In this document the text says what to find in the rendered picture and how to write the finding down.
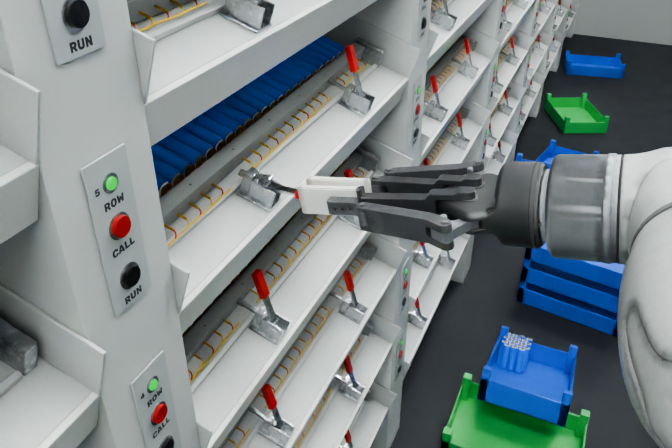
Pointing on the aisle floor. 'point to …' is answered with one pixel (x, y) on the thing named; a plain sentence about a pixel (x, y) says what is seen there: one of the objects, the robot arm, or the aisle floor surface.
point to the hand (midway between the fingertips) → (336, 196)
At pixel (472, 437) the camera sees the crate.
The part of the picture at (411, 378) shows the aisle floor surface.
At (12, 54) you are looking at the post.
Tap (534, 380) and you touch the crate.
